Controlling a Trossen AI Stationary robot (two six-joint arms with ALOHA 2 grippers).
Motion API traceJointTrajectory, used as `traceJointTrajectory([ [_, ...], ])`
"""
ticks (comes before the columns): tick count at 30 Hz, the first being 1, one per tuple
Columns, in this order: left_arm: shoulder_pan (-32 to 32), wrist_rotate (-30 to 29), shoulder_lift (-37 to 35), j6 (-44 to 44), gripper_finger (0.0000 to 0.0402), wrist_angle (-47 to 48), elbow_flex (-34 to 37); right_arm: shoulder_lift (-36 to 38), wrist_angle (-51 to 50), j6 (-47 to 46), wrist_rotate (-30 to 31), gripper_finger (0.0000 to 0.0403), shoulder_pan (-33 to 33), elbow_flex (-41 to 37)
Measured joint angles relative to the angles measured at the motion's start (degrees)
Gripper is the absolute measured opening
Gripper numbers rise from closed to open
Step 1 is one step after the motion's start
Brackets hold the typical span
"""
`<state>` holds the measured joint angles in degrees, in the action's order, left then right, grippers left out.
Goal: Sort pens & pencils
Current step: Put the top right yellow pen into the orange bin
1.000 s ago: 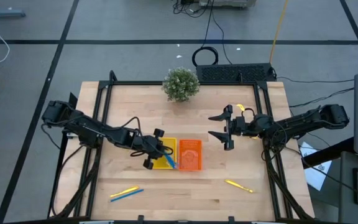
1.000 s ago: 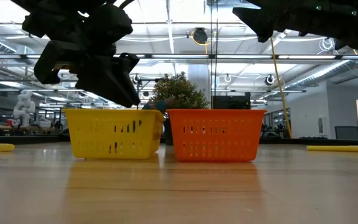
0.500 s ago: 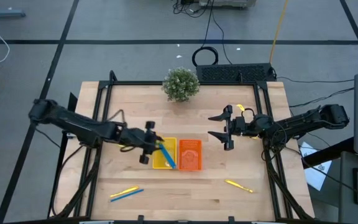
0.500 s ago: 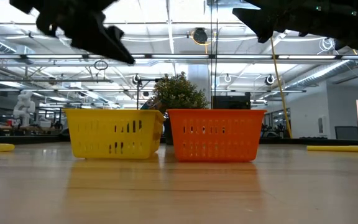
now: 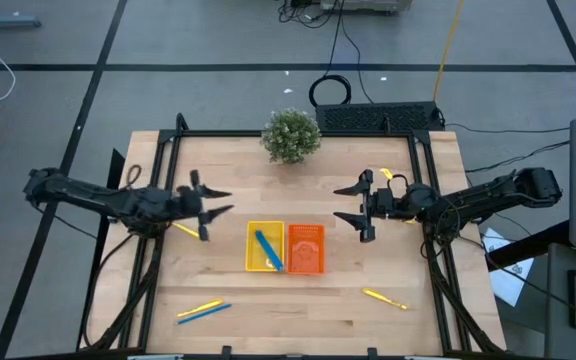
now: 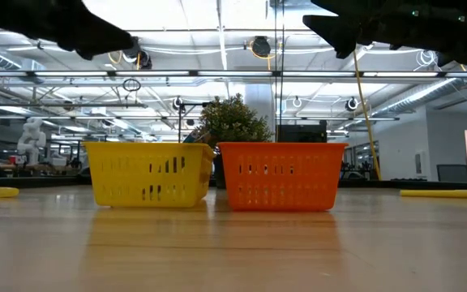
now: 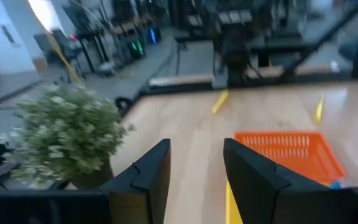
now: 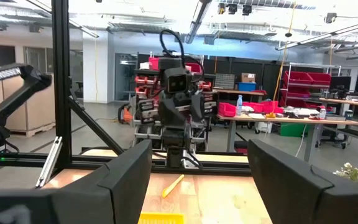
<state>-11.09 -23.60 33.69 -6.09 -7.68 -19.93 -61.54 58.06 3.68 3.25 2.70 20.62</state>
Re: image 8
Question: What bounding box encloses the white container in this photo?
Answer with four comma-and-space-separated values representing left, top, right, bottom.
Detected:
254, 121, 273, 135

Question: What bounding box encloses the silver aluminium bracket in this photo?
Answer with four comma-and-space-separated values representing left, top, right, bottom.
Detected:
35, 136, 64, 189

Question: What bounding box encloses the red plastic bin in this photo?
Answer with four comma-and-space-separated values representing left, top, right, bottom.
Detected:
261, 99, 285, 114
242, 101, 265, 114
218, 102, 237, 118

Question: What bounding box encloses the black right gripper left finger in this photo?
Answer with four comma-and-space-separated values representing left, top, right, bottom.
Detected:
0, 139, 153, 224

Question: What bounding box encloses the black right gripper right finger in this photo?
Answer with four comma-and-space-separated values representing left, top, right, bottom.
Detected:
247, 138, 358, 224

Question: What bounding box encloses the tan cardboard crate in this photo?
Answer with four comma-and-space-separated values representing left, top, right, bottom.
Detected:
0, 73, 57, 138

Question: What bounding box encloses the blue storage box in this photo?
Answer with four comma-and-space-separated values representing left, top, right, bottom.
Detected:
236, 82, 257, 92

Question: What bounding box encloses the orange and black machine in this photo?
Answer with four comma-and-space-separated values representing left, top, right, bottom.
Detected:
117, 103, 134, 124

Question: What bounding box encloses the yellow pen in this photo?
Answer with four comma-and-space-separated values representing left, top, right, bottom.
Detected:
161, 174, 186, 199

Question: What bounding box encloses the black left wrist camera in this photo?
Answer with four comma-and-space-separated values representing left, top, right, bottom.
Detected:
165, 66, 190, 95

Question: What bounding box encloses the black monitor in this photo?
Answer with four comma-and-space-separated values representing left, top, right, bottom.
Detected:
329, 75, 352, 91

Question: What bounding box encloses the wooden workbench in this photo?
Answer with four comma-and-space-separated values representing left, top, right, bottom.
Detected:
217, 112, 358, 163
318, 96, 358, 110

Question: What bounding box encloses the clear water bottle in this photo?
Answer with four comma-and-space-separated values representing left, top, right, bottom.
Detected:
236, 94, 244, 117

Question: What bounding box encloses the grey small-parts drawer cabinet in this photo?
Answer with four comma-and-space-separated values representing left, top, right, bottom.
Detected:
214, 73, 237, 91

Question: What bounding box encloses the storage cart with orange bins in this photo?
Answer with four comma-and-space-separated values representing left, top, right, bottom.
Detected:
133, 55, 219, 151

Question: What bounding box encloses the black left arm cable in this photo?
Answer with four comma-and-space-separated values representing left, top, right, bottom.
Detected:
158, 29, 206, 77

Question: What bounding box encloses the yellow hanging cable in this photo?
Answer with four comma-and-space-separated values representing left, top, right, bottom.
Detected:
265, 0, 297, 119

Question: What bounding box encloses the yellow plastic basket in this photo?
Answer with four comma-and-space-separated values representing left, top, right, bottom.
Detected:
137, 212, 186, 224

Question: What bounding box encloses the green potted plant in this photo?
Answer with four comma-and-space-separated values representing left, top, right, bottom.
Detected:
333, 161, 358, 190

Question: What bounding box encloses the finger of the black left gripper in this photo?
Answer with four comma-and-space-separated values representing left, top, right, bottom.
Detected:
197, 95, 206, 122
159, 96, 186, 125

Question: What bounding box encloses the cardboard box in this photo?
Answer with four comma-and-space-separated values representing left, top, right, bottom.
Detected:
241, 72, 257, 83

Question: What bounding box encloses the green box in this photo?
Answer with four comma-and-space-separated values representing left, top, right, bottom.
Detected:
279, 122, 311, 138

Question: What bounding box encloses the red bin shelf rack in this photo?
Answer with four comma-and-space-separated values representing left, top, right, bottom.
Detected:
279, 62, 343, 109

